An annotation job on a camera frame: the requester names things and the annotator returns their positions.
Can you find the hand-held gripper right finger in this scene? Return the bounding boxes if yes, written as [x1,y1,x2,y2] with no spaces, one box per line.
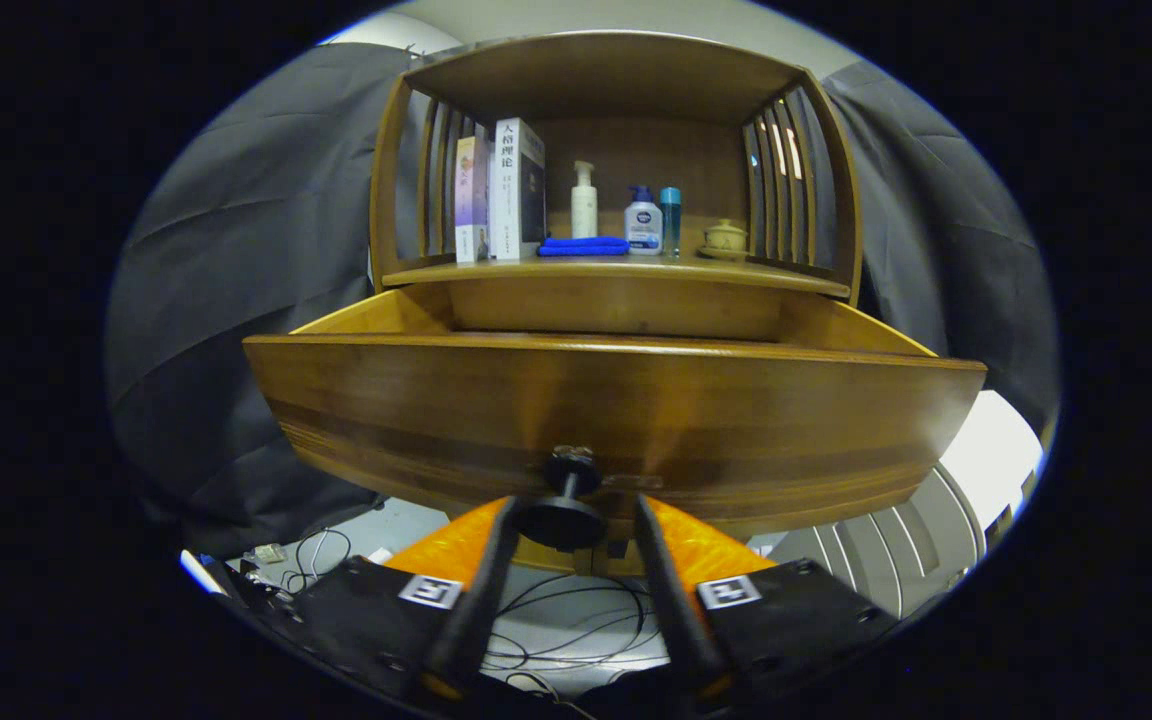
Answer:
[633,493,897,711]

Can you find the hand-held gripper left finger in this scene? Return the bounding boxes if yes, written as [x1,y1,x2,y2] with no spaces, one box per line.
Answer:
[226,495,522,701]

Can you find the black round drawer knob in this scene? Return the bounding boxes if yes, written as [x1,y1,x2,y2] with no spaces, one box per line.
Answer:
[516,445,609,551]

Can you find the brown wooden drawer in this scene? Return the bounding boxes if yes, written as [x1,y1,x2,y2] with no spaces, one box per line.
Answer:
[243,283,987,541]

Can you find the brown wooden countertop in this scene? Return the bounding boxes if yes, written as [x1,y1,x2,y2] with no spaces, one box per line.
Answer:
[383,250,852,298]

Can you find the brown wooden cabinet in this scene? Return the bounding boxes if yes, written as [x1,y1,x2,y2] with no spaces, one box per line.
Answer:
[368,30,865,576]

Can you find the white flat surface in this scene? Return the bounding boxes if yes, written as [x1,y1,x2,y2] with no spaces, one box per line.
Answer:
[939,390,1047,531]

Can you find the blue folded cloth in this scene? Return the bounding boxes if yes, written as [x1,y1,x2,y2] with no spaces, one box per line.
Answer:
[537,236,630,257]

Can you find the yellow lidded teacup with saucer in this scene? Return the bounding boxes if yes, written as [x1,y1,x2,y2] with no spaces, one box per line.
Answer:
[699,218,749,261]

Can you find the white bottle with blue pump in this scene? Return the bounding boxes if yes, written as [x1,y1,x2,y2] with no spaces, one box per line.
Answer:
[624,185,664,256]

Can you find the purple book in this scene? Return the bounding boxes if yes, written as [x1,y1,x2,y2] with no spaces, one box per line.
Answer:
[454,135,490,265]

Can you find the thick white book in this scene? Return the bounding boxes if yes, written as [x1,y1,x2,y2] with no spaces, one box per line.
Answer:
[488,117,547,262]

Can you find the black backdrop cloth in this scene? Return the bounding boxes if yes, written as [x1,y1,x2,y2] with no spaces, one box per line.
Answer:
[106,40,1062,561]

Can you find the black floor cables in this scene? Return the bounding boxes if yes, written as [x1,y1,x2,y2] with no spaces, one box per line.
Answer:
[281,527,667,720]

